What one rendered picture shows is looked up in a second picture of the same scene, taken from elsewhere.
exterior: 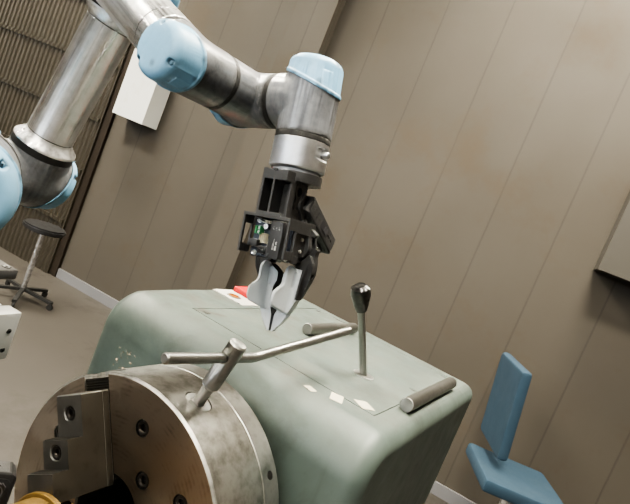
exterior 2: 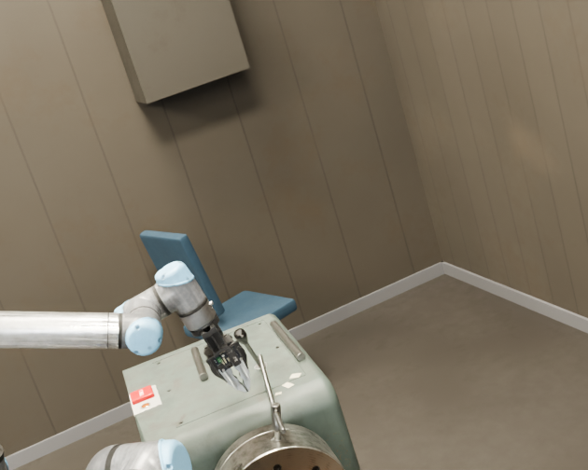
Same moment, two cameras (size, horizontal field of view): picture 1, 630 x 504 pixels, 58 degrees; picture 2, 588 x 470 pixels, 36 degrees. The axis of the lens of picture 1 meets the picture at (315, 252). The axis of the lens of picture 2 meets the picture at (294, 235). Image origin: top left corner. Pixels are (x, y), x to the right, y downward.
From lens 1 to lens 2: 1.59 m
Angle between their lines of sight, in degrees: 39
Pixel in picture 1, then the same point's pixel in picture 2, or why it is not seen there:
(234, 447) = (303, 436)
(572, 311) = (151, 149)
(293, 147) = (203, 315)
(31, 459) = not seen: outside the picture
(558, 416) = (214, 238)
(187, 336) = (208, 435)
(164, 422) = (285, 455)
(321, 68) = (183, 272)
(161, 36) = (145, 334)
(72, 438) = not seen: outside the picture
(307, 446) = (308, 411)
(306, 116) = (196, 297)
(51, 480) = not seen: outside the picture
